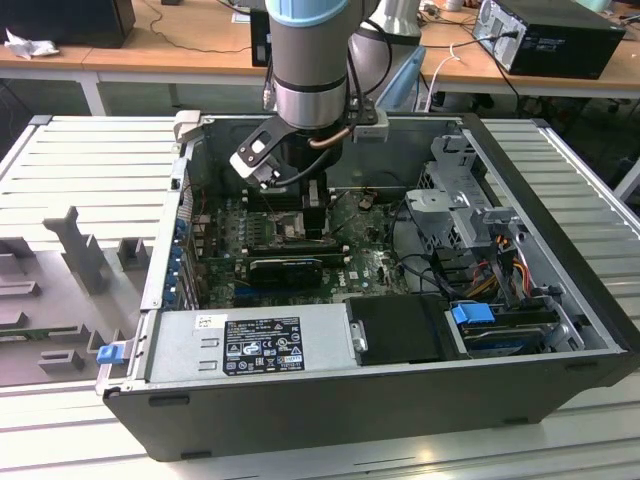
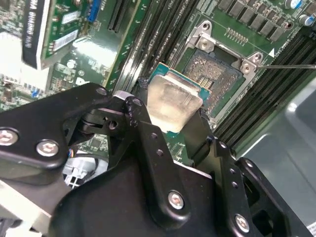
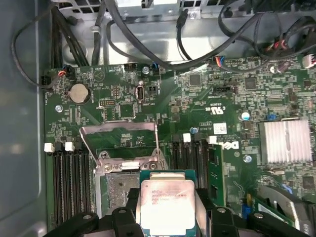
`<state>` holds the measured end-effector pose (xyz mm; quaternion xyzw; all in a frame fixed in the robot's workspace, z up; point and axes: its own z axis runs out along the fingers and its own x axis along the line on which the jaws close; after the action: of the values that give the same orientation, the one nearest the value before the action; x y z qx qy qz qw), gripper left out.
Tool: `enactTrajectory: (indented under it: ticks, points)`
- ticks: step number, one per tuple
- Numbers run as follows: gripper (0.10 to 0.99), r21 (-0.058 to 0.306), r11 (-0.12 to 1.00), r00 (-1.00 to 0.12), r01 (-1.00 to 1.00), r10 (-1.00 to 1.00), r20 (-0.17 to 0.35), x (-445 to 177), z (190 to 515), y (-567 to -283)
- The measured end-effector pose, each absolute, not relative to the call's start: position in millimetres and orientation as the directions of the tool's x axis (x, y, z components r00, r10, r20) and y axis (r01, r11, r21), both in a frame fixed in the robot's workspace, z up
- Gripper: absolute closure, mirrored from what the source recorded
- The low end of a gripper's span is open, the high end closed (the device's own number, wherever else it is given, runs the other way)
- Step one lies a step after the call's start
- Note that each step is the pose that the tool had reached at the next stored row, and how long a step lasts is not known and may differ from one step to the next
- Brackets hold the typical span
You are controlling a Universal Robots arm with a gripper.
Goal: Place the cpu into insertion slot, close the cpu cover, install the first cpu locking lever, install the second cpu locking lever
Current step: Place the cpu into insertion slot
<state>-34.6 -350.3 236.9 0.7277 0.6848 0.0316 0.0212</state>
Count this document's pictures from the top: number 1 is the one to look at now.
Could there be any black RAM slot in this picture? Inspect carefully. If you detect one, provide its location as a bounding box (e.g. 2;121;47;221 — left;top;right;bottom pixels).
246;193;335;201
243;239;349;252
246;204;335;212
246;187;335;195
246;198;335;206
243;249;350;262

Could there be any CPU socket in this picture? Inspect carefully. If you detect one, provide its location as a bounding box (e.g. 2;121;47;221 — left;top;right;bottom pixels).
271;210;337;247

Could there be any grey plastic case latch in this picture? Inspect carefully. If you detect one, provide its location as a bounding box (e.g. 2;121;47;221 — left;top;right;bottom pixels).
172;110;203;147

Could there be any black graphics card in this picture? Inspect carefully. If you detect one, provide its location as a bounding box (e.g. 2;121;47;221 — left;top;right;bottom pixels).
248;256;325;290

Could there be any small black device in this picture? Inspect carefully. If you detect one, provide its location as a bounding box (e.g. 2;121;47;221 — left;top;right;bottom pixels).
249;8;274;69

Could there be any green motherboard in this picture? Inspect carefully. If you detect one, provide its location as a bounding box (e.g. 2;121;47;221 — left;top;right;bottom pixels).
199;191;412;310

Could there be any silver metal drive cage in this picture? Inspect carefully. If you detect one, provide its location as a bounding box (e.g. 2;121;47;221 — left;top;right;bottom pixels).
403;133;531;306

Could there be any black plastic shroud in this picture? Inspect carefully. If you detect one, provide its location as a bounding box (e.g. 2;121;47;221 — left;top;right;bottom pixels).
344;294;454;366

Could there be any silver power supply unit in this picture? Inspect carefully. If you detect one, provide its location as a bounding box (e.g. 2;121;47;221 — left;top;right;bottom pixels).
147;303;359;385

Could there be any blue disk carrier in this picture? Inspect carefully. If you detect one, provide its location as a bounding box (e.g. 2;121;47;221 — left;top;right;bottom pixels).
449;302;497;332

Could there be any black open PC case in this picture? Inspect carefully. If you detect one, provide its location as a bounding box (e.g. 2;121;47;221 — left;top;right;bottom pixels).
94;110;634;464

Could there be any large black box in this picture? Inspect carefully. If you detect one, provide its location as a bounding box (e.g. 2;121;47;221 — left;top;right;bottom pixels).
0;0;137;50

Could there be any grey parts rack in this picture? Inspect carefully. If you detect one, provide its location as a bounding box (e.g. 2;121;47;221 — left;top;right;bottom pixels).
0;204;154;387

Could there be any dark hard disk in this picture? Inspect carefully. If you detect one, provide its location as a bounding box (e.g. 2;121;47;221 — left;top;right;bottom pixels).
462;324;547;359

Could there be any crumpled white paper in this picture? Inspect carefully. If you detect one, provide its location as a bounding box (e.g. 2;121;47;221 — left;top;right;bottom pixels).
3;27;62;60

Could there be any black desktop computer tower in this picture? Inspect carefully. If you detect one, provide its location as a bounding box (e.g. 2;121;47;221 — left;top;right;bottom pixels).
472;0;627;80

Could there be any green RAM stick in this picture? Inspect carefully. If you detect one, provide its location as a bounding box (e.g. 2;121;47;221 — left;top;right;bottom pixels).
0;327;51;346

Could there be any white camera on black bracket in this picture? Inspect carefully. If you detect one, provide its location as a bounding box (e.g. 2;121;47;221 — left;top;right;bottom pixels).
228;119;284;191

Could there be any small white grey camera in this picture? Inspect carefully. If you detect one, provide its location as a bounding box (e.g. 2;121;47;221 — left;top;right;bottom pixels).
351;111;392;145

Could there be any black wire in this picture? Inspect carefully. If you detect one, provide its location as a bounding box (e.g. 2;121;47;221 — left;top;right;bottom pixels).
391;252;442;297
368;170;408;193

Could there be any wooden desk white frame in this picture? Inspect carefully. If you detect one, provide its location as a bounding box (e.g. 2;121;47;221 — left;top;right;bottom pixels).
0;44;109;117
79;0;640;119

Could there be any white cable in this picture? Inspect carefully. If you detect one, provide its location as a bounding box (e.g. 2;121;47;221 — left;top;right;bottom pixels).
427;43;464;112

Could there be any red yellow wire bundle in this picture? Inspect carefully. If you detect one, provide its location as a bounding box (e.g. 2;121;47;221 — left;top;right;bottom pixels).
512;257;532;296

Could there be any white metal frame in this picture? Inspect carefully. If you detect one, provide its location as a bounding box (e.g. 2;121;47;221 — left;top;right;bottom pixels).
612;157;640;204

